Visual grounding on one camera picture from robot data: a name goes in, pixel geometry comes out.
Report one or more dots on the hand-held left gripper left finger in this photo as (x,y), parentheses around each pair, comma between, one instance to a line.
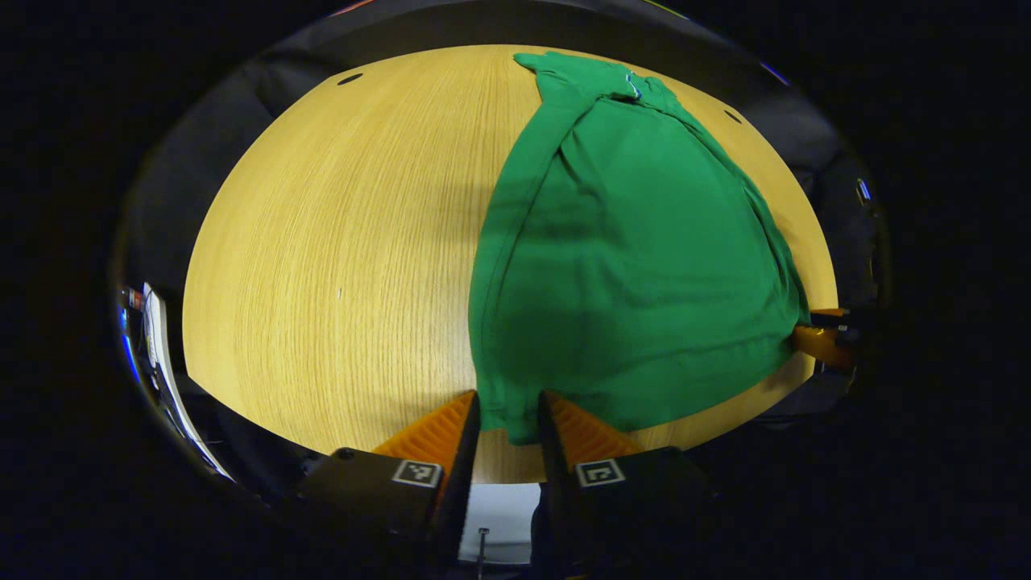
(467,467)

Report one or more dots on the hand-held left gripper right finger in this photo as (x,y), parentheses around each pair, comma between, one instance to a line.
(552,467)

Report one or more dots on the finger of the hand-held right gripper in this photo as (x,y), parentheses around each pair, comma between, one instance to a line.
(830,317)
(817,346)

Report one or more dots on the green T-shirt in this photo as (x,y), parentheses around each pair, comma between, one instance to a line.
(636,266)

